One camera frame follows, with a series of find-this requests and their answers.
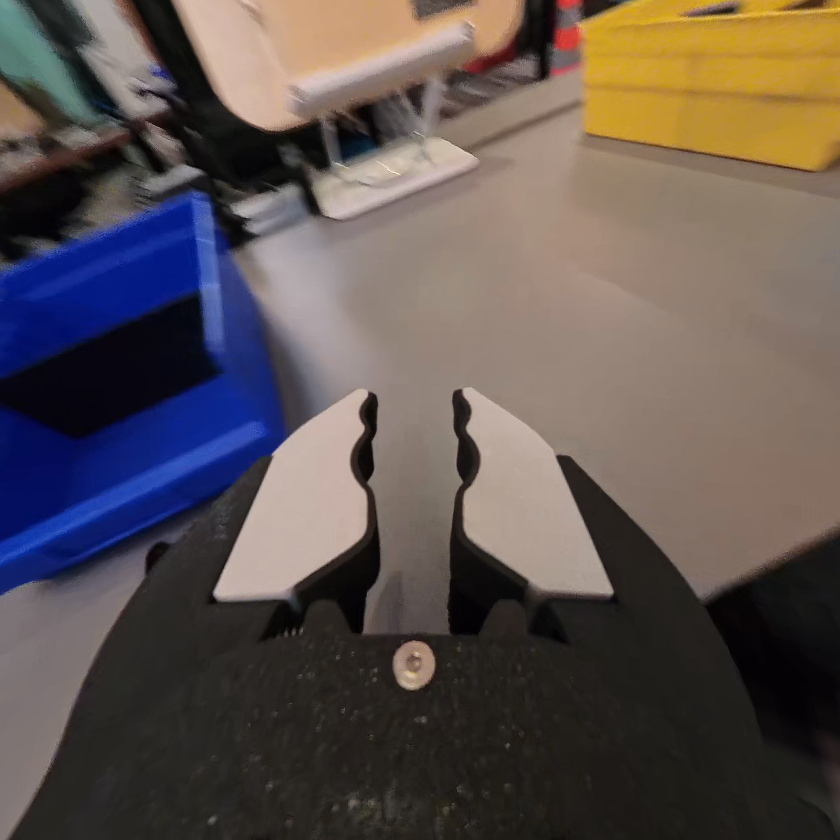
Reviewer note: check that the white board stand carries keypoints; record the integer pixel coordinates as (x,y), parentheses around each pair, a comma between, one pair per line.
(394,177)

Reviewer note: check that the brown wooden table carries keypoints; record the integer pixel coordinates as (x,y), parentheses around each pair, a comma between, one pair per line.
(65,154)

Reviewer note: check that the blue plastic bin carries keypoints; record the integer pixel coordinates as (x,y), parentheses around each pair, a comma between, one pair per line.
(131,485)

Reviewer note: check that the orange traffic cone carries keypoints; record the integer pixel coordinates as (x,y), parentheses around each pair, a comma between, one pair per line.
(568,39)

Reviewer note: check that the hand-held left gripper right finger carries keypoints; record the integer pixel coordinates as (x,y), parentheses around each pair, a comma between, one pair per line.
(525,512)

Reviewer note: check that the teal wall poster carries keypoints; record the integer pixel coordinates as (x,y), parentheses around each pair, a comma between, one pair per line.
(39,52)

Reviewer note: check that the beige wooden board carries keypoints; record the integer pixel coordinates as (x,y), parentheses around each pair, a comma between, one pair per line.
(341,33)

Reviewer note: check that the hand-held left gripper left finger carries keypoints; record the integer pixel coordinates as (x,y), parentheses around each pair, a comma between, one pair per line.
(308,499)

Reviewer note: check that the yellow plastic bin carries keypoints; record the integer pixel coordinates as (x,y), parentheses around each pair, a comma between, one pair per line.
(709,111)

